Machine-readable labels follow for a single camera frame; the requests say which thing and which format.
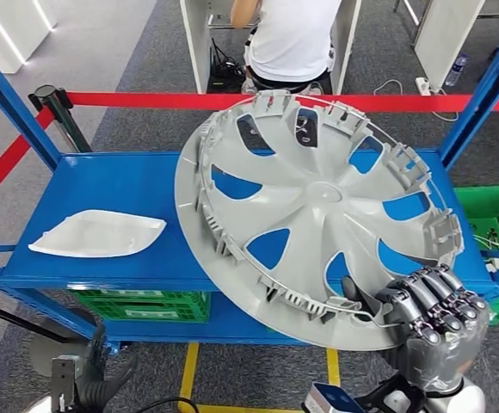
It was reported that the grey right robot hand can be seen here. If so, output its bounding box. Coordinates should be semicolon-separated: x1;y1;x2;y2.
342;262;491;394

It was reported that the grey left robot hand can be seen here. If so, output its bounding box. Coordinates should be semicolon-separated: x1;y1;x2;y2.
75;324;140;409

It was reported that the silver plastic wheel cover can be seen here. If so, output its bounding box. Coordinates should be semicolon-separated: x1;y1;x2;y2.
174;89;466;353

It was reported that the white plastic trim part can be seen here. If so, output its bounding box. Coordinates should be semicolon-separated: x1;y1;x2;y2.
27;209;167;259

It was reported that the blue metal shelf rack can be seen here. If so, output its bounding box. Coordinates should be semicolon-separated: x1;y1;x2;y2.
0;14;499;354

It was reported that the black stanchion with base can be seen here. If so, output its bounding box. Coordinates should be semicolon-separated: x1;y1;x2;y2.
0;297;97;379

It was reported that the green open plastic crate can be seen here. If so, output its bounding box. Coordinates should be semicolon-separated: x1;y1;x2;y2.
454;185;499;255

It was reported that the clear water bottle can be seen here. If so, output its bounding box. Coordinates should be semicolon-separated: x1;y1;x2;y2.
445;53;469;88

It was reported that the long red barrier belt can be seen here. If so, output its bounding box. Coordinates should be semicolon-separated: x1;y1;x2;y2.
67;90;499;114

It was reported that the white desk panel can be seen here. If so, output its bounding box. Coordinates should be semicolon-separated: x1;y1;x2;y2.
393;0;499;92

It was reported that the black stool chrome base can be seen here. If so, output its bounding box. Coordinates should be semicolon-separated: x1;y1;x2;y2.
249;74;332;151

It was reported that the white desk with panels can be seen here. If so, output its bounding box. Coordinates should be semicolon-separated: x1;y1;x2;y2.
180;0;362;96

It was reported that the person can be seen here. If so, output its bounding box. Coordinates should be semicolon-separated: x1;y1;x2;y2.
230;0;343;96

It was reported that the white display plinth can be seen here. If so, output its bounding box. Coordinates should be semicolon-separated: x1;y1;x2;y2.
0;0;58;75

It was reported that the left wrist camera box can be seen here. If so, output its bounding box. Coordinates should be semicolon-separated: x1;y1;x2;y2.
51;355;77;413

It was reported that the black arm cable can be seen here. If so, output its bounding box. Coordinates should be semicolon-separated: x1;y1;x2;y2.
135;396;201;413

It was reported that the white cable bundle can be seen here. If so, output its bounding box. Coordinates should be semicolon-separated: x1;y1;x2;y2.
469;227;499;272

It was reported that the dark stanchion post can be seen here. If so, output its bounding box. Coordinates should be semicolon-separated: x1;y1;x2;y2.
27;83;93;154

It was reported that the white power cable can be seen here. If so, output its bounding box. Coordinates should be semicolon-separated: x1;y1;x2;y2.
373;78;459;122

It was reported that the black equipment with cables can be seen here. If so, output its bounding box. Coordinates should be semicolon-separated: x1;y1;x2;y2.
206;38;247;94

